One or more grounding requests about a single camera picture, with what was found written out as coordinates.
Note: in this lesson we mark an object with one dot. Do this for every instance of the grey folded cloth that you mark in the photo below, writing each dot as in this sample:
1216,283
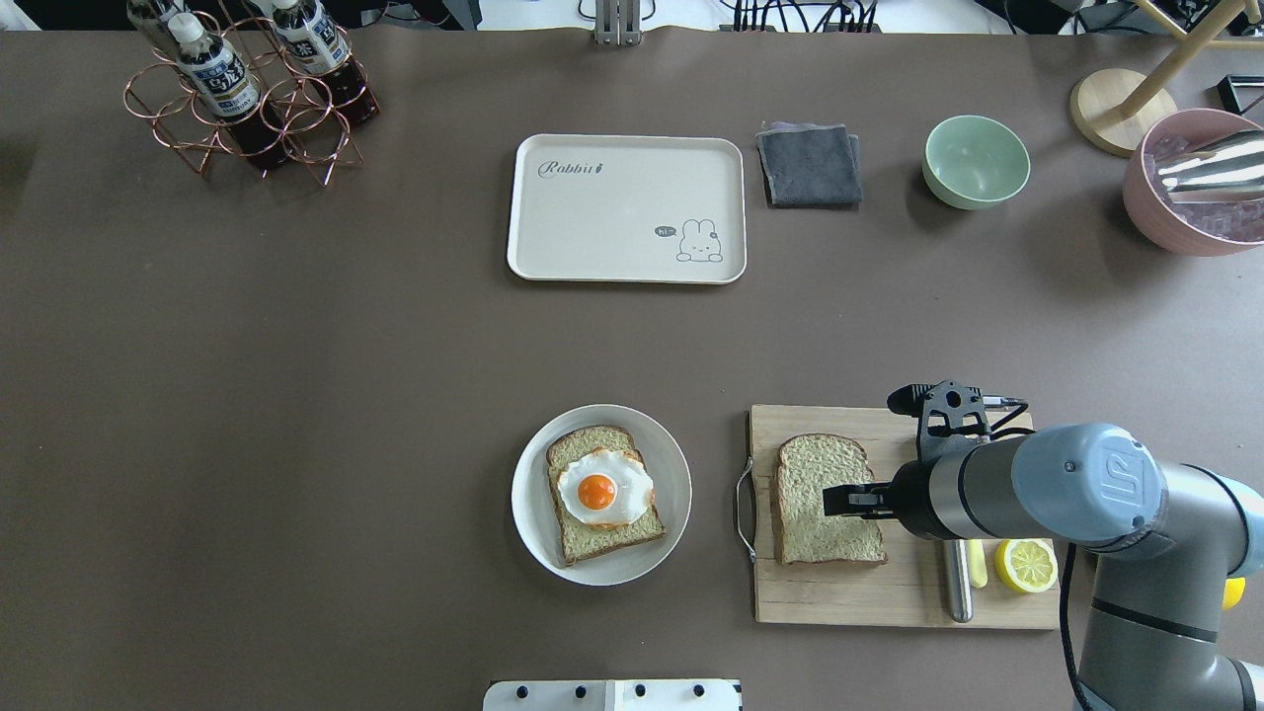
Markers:
811,165

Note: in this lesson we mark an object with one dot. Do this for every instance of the wooden cutting board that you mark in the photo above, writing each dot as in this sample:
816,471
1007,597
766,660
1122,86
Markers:
908,591

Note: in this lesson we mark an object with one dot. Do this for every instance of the copper wire bottle rack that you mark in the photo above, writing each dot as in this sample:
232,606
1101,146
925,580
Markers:
283,85

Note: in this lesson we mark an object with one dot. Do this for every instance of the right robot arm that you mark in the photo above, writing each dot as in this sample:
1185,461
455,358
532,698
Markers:
1167,537

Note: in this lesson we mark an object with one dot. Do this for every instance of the wooden mug tree stand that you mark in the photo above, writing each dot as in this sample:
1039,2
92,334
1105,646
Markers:
1114,108

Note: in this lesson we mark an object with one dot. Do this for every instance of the tea bottle one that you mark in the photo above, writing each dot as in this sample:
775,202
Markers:
230,91

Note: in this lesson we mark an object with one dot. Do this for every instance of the clear ice cubes pile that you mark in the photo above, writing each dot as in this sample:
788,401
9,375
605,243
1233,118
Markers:
1230,220

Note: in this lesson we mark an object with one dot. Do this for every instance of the fried egg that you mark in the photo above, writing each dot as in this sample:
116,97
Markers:
606,488

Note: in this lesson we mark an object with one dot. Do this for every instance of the yellow plastic knife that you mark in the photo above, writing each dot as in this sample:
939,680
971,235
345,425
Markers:
977,567

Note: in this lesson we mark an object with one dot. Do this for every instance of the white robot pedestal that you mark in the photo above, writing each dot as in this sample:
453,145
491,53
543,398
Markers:
616,694

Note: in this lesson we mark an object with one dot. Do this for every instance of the tea bottle two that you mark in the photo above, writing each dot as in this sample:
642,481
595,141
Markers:
316,47

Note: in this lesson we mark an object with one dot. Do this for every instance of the white round plate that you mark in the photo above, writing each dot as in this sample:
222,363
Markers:
533,512

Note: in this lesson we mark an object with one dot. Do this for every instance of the pink bowl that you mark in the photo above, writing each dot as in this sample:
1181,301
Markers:
1155,221

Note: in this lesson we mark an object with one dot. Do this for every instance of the yellow lemon front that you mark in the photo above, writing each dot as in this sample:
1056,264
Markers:
1233,592

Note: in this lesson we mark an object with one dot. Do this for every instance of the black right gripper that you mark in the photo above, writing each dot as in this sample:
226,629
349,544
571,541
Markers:
909,498

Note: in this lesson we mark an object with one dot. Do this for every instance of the half lemon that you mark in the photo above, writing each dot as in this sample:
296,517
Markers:
1027,565

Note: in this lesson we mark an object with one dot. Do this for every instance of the green bowl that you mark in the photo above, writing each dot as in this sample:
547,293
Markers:
974,162

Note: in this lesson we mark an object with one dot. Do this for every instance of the bread slice with egg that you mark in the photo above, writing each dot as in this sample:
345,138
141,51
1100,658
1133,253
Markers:
581,542

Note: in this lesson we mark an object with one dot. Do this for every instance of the metal cylinder muddler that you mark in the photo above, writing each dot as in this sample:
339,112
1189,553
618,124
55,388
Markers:
958,590

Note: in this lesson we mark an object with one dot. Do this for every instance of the metal ice scoop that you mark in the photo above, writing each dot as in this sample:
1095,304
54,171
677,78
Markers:
1229,169

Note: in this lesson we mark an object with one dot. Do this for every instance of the cream rabbit tray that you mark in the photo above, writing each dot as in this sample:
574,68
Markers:
628,208

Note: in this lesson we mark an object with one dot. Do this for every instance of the tea bottle three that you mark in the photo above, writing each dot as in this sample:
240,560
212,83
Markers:
151,18

